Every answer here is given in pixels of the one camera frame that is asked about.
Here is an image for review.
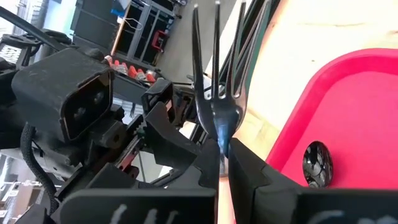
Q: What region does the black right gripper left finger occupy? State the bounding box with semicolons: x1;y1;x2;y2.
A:
51;138;221;224

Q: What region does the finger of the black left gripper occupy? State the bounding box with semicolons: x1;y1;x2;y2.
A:
141;79;175;124
144;101;203;171

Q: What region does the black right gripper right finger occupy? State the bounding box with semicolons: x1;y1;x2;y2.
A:
228;138;398;224

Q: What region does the orange handled metal fork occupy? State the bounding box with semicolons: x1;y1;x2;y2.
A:
190;0;269;224

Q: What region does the blue handled metal spoon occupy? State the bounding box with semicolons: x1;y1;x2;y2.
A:
302;141;334;189

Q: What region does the red plastic tray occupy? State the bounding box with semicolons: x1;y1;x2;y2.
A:
266;48;398;190

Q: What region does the metal shelving rack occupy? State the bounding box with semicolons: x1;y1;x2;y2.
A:
71;0;187;68

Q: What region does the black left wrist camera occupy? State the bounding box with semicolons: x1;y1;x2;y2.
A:
11;47;115;143

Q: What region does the black braided cable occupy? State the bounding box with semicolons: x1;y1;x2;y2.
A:
20;123;60;215

